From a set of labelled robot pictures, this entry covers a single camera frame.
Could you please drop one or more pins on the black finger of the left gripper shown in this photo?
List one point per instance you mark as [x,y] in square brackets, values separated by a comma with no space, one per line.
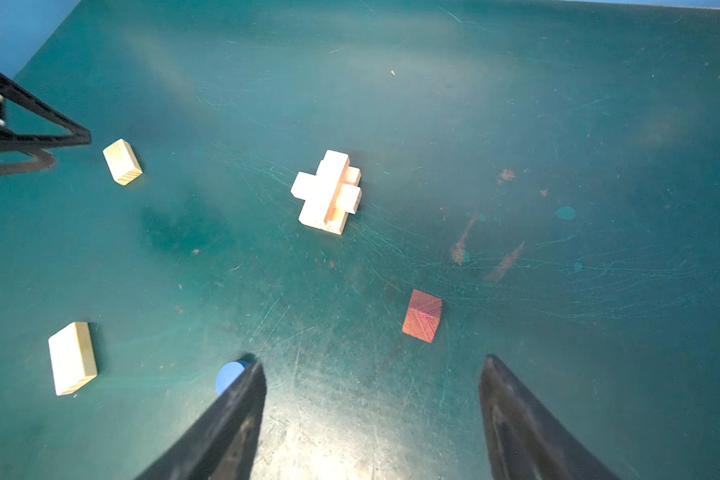
[27,123]
[39,160]

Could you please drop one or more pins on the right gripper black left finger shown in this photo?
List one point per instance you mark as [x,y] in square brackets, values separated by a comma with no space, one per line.
[222,443]

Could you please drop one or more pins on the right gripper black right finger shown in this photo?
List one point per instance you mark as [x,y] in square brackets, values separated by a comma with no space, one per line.
[524,440]

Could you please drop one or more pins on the long wood block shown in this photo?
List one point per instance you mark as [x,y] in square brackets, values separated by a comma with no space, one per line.
[304,186]
[342,219]
[330,173]
[315,216]

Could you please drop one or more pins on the short wood block far left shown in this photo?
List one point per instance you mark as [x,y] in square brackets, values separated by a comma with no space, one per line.
[122,162]

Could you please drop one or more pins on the wide wood block front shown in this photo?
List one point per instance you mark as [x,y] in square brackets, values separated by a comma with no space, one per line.
[72,358]

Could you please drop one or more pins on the blue round disc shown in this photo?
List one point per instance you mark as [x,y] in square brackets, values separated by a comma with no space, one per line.
[228,374]

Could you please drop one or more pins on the dark brown wood cube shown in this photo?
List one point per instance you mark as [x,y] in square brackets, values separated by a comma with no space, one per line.
[423,316]

